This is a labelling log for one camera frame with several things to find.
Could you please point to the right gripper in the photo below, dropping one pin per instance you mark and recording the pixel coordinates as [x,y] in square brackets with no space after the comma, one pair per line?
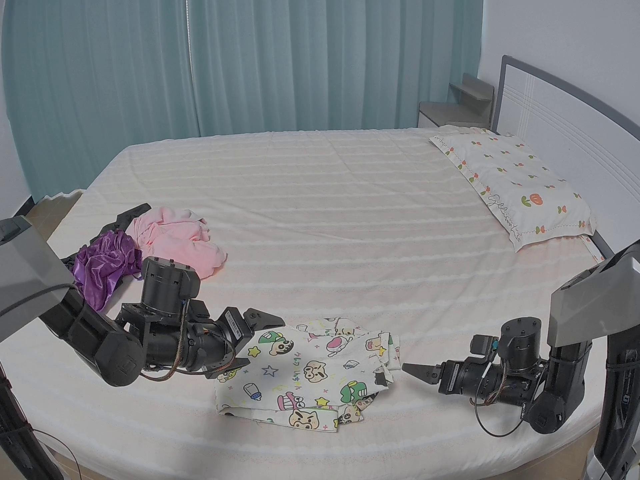
[480,380]

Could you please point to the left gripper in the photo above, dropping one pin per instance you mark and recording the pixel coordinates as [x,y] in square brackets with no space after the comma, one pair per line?
[210,348]

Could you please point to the white printed pyjama top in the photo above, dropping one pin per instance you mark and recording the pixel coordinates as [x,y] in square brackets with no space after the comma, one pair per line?
[310,368]

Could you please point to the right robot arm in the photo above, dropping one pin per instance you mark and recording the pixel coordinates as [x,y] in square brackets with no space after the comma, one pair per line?
[555,403]

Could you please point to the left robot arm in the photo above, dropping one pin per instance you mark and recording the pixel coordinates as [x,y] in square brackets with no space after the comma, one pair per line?
[115,358]

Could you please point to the pink garment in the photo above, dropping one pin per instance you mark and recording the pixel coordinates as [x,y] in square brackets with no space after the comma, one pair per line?
[180,245]

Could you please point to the purple garment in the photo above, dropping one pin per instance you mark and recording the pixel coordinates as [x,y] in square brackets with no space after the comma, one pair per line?
[105,268]

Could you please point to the bed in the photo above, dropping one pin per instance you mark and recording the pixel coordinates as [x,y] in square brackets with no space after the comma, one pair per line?
[350,218]

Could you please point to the black garment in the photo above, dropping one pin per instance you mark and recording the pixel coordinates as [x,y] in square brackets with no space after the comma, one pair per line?
[132,215]

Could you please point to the white printed pillow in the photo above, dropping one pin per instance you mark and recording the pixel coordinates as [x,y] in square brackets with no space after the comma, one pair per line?
[520,188]

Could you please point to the grey bedside table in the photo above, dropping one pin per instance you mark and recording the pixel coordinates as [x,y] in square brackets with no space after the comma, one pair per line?
[457,105]

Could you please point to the blue-green curtain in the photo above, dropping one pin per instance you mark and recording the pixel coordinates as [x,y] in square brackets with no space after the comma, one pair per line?
[335,43]
[110,68]

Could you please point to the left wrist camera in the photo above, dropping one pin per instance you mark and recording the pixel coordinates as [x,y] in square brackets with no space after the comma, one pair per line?
[199,310]

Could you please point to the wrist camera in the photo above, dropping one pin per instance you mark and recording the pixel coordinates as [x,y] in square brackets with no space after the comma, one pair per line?
[484,345]
[199,310]

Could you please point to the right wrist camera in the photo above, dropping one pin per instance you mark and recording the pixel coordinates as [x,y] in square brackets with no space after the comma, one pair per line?
[484,345]

